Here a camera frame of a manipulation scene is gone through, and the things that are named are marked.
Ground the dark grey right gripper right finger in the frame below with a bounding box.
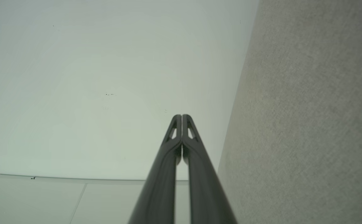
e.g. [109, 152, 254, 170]
[183, 114, 238, 224]

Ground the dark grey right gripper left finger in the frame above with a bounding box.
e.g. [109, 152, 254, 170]
[128, 114, 182, 224]

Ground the grey fabric sofa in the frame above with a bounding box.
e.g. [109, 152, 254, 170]
[217, 0, 362, 224]

